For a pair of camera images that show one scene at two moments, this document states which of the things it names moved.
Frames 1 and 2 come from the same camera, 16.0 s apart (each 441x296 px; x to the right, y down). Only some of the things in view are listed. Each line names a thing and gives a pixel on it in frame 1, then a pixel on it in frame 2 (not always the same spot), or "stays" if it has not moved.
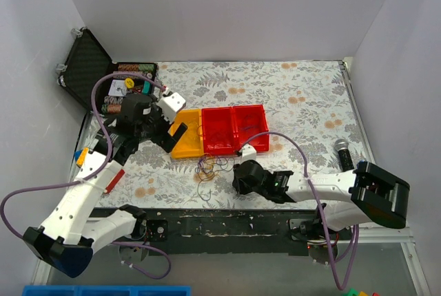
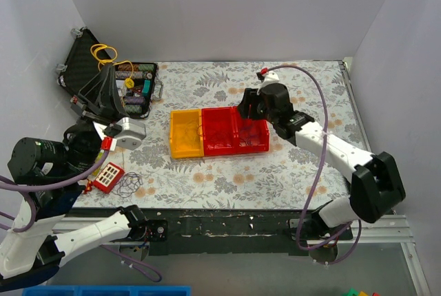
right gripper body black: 238,179 -> 249,105
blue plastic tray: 105,290 stays
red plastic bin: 250,127 stays
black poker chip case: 87,62 stays
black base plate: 226,230 stays
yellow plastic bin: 191,144 stays
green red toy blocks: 353,292 stays
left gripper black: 161,131 -> 95,111
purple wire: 207,164 -> 131,182
